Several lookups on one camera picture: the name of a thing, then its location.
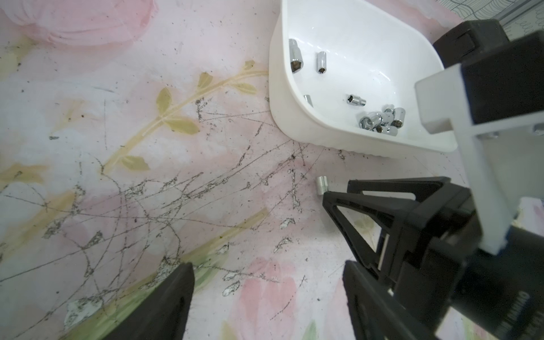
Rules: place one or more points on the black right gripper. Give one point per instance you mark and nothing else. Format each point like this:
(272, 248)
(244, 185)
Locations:
(424, 234)

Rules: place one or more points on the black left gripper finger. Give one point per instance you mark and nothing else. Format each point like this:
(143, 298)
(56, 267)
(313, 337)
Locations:
(164, 313)

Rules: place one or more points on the small chrome socket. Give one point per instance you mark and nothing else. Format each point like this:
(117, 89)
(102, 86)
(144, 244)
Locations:
(356, 100)

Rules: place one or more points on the large chrome socket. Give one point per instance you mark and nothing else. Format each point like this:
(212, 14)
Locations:
(295, 56)

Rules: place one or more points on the white plastic storage box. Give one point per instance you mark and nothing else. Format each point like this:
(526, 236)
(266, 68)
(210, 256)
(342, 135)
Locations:
(370, 54)

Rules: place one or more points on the black plastic tool case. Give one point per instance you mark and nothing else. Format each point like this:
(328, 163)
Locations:
(468, 39)

